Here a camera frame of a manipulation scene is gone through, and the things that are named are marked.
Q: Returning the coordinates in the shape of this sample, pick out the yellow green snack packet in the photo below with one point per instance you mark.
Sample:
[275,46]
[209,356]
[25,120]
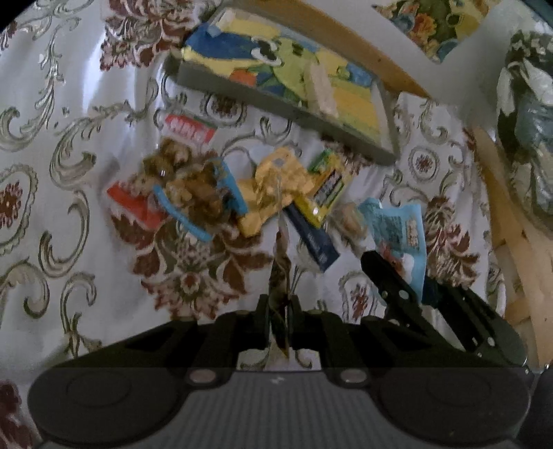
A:
[331,178]

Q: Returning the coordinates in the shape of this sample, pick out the blue rimmed fried snack bag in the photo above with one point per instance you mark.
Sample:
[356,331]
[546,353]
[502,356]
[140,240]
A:
[195,189]

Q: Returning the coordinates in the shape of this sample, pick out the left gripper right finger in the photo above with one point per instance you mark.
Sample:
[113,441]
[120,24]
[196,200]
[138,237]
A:
[339,345]

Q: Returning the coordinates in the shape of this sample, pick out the gold foil snack pouch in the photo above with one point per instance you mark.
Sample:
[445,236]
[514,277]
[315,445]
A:
[278,180]

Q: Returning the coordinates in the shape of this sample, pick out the red label braised egg pack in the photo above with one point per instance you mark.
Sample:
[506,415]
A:
[187,130]

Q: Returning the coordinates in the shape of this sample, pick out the grey tray with painting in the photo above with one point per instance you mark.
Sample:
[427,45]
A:
[245,51]

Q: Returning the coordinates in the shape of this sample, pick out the landscape flowers painting poster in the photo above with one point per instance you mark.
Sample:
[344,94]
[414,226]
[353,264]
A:
[436,27]

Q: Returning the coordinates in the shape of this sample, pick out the clear bag of clothes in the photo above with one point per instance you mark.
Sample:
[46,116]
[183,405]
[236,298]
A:
[524,106]

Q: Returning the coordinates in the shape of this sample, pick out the white rice cracker bar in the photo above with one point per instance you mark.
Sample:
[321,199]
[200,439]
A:
[319,91]

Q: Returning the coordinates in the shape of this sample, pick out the round pastry in clear wrap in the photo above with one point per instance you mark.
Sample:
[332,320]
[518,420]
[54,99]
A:
[349,221]

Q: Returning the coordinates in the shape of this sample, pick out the floral white bed cover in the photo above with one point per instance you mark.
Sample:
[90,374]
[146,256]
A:
[83,95]

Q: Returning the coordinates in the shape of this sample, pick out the sausage pack blue white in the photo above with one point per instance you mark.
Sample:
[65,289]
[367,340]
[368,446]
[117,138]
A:
[398,233]

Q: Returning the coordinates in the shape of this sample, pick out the dark blue packet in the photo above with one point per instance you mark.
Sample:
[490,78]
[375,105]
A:
[319,245]

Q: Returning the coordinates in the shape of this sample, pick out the wooden bed frame rail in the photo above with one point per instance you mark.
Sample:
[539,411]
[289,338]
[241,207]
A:
[497,194]

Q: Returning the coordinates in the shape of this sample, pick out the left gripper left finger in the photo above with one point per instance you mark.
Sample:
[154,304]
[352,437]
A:
[218,347]

